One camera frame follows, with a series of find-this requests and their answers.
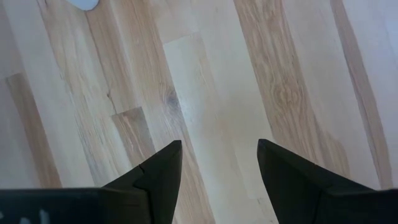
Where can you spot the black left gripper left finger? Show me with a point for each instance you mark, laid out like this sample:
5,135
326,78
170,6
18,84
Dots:
161,180

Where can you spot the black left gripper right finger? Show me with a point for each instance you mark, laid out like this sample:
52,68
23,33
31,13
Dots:
295,193

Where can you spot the white round object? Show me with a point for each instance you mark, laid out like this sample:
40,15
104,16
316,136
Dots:
84,3

